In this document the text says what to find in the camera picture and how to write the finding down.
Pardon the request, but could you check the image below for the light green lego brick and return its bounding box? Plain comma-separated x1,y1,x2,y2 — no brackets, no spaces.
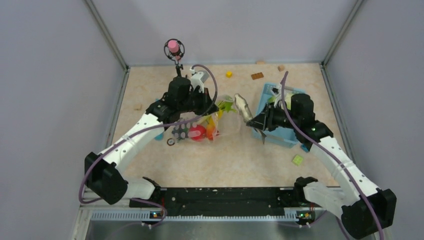
291,154,304,166

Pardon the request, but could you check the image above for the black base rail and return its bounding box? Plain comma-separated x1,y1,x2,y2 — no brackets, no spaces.
150,187,318,219

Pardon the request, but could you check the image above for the black grape bunch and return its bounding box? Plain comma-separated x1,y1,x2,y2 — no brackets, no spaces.
171,124,190,142

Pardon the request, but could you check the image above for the yellow banana pepper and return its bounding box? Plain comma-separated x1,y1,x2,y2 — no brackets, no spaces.
207,110,224,125

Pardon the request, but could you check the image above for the teal silicone tool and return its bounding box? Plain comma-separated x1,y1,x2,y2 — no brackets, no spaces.
154,132,164,141

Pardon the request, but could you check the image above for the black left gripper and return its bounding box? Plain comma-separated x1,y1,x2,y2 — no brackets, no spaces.
179,86,219,117

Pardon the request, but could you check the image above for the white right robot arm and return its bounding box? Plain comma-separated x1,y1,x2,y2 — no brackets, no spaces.
246,86,397,240

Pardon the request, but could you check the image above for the blue lego block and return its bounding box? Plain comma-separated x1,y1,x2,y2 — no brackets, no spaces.
300,143,309,153

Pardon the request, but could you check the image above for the clear zip top bag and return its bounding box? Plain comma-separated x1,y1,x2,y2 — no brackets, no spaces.
171,95,243,144

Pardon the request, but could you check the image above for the grey toy fish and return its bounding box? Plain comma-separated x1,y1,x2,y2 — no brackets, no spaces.
234,93,267,145

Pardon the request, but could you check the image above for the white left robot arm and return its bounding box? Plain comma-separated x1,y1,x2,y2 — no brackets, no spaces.
82,68,218,207

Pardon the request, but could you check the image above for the small tan cube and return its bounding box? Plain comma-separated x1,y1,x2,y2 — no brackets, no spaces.
277,64,285,72

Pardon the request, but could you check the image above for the light blue plastic basket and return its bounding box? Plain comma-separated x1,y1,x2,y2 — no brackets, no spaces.
252,82,299,148

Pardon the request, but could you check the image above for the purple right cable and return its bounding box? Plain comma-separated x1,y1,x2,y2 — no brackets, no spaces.
279,70,386,240

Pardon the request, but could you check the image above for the purple cable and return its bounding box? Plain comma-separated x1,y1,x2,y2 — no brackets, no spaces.
78,64,219,229
279,70,386,240

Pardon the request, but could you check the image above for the white cauliflower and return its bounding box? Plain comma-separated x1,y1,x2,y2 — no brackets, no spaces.
267,92,294,110

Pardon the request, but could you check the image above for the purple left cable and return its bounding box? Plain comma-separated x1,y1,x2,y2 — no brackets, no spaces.
78,64,219,229

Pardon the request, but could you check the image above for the red tomato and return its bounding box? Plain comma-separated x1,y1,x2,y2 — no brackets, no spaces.
188,125,207,142

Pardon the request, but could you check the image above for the red pepper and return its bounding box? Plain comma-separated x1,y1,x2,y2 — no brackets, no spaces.
206,123,220,141

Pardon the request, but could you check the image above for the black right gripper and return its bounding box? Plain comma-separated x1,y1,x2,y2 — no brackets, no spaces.
247,102,300,132

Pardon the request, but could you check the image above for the brown brick block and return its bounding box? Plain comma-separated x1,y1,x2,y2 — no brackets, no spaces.
251,72,264,80

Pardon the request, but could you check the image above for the pink microphone on tripod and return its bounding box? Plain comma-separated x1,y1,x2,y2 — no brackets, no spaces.
163,38,185,77

